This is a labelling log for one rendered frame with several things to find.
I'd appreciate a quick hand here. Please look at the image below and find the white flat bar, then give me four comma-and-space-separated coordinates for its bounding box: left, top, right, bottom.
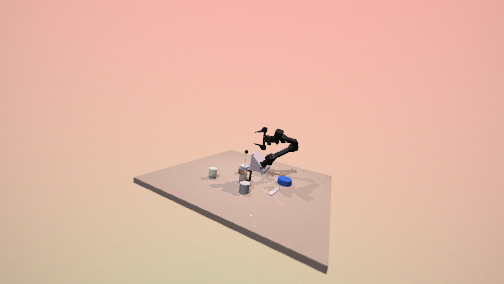
268, 187, 280, 196

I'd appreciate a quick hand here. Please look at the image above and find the french press with black knob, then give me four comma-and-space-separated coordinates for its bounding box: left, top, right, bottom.
238, 150, 252, 183

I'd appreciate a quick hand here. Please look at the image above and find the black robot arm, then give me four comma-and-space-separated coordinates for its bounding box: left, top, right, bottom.
260, 129, 299, 168

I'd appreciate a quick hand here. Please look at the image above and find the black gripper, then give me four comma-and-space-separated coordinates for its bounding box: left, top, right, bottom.
253, 127, 273, 150

